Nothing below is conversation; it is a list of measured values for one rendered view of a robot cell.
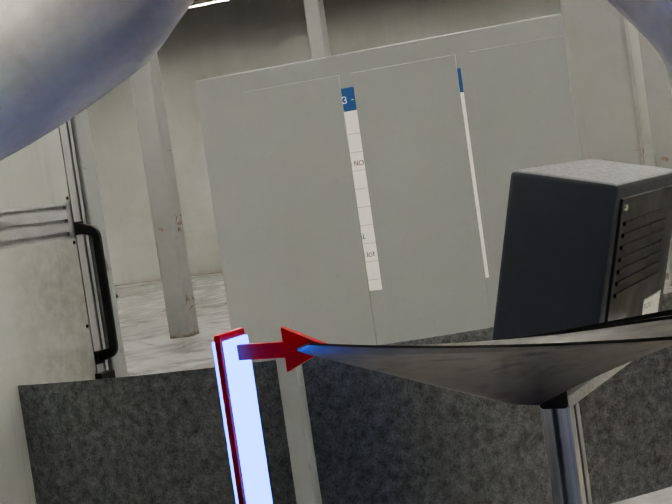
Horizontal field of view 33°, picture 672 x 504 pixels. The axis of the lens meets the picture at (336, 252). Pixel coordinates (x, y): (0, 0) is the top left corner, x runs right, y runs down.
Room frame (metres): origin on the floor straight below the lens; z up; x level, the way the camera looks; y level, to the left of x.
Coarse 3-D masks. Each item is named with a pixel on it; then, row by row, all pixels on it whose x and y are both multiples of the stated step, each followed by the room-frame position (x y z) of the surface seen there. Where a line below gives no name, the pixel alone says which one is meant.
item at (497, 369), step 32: (640, 320) 0.49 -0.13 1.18; (320, 352) 0.49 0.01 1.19; (352, 352) 0.48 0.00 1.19; (384, 352) 0.47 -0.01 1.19; (416, 352) 0.47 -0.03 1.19; (448, 352) 0.47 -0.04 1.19; (480, 352) 0.47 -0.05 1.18; (512, 352) 0.52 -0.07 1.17; (544, 352) 0.54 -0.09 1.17; (576, 352) 0.56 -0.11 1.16; (608, 352) 0.57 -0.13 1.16; (640, 352) 0.59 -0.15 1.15; (448, 384) 0.61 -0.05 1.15; (480, 384) 0.61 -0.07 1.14; (512, 384) 0.62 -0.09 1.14; (544, 384) 0.63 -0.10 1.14; (576, 384) 0.63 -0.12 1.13
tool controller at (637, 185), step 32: (512, 192) 1.13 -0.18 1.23; (544, 192) 1.12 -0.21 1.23; (576, 192) 1.10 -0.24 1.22; (608, 192) 1.09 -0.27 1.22; (640, 192) 1.16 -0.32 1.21; (512, 224) 1.14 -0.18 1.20; (544, 224) 1.12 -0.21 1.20; (576, 224) 1.10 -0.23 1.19; (608, 224) 1.09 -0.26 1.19; (640, 224) 1.17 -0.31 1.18; (512, 256) 1.14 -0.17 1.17; (544, 256) 1.12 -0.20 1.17; (576, 256) 1.11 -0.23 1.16; (608, 256) 1.09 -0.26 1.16; (640, 256) 1.19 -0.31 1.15; (512, 288) 1.14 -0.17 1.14; (544, 288) 1.13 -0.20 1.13; (576, 288) 1.11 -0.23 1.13; (608, 288) 1.11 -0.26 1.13; (640, 288) 1.21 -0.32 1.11; (512, 320) 1.14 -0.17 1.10; (544, 320) 1.13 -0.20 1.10; (576, 320) 1.11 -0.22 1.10; (608, 320) 1.11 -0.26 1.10
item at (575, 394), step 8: (616, 368) 1.20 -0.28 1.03; (600, 376) 1.15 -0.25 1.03; (608, 376) 1.18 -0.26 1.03; (584, 384) 1.11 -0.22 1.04; (592, 384) 1.13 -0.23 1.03; (600, 384) 1.15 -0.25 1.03; (568, 392) 1.09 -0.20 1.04; (576, 392) 1.08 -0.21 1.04; (584, 392) 1.10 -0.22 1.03; (552, 400) 1.07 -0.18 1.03; (560, 400) 1.07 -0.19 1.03; (568, 400) 1.06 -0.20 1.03; (576, 400) 1.08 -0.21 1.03; (544, 408) 1.07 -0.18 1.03; (552, 408) 1.07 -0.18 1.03; (560, 408) 1.07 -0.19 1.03; (568, 408) 1.06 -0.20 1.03
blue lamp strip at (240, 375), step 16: (240, 336) 0.62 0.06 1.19; (224, 352) 0.61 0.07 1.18; (240, 368) 0.62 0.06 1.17; (240, 384) 0.61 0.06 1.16; (240, 400) 0.61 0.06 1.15; (256, 400) 0.62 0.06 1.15; (240, 416) 0.61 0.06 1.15; (256, 416) 0.62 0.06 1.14; (240, 432) 0.61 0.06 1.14; (256, 432) 0.62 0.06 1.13; (240, 448) 0.61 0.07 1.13; (256, 448) 0.62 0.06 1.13; (256, 464) 0.62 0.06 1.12; (256, 480) 0.61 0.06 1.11; (256, 496) 0.61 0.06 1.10
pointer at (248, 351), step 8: (288, 328) 0.60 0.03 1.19; (288, 336) 0.60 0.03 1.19; (296, 336) 0.60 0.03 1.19; (304, 336) 0.59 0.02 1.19; (240, 344) 0.62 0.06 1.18; (248, 344) 0.61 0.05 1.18; (256, 344) 0.61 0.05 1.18; (264, 344) 0.61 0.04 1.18; (272, 344) 0.60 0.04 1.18; (280, 344) 0.60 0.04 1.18; (288, 344) 0.60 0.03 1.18; (296, 344) 0.60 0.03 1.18; (304, 344) 0.59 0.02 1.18; (240, 352) 0.61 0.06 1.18; (248, 352) 0.61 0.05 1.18; (256, 352) 0.61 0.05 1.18; (264, 352) 0.61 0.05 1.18; (272, 352) 0.60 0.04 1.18; (280, 352) 0.60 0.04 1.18; (288, 352) 0.60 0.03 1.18; (296, 352) 0.60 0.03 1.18; (288, 360) 0.60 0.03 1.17; (296, 360) 0.60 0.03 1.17; (304, 360) 0.59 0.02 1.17; (288, 368) 0.60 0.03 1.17
